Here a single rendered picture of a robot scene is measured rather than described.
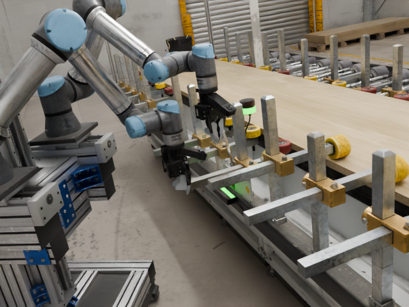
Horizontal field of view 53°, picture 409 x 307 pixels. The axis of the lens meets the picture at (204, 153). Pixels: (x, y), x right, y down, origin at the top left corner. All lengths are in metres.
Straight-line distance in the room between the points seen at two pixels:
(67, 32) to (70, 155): 0.72
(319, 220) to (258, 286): 1.15
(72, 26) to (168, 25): 8.36
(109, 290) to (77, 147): 0.77
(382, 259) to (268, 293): 1.28
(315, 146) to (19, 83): 0.85
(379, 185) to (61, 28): 0.93
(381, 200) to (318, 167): 0.25
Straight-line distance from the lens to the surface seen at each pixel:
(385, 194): 1.02
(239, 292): 2.35
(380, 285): 1.17
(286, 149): 1.68
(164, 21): 9.58
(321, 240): 1.32
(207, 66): 1.48
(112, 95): 1.49
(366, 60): 2.63
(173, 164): 1.49
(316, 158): 1.19
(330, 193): 1.17
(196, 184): 1.57
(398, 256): 1.43
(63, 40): 1.27
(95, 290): 2.26
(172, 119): 1.44
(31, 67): 1.29
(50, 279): 1.93
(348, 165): 1.49
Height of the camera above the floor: 1.52
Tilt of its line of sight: 21 degrees down
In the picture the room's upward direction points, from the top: 9 degrees counter-clockwise
